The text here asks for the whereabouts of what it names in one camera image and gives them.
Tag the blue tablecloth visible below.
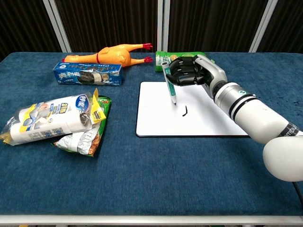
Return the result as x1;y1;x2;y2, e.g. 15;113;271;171
0;52;303;216

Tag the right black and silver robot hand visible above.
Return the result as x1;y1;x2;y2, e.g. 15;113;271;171
165;54;228;100

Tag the white paper towel pack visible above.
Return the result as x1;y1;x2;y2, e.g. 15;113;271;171
0;93;93;146

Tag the green tea bottle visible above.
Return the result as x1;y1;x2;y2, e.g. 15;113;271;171
155;51;216;72

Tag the blue Oreo cookie box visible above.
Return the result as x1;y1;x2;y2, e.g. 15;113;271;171
52;61;125;87

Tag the green snack bag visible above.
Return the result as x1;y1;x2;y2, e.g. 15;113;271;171
50;88;113;158

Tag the yellow rubber chicken toy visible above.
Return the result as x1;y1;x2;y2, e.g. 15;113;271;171
62;43;153;66

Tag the white partition frame post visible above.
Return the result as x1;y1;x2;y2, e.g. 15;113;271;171
248;0;279;53
157;0;171;52
42;0;72;53

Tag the white drawing board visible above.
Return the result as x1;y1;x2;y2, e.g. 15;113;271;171
135;81;250;138

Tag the green whiteboard marker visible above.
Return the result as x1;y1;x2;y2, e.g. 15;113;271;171
160;61;178;105

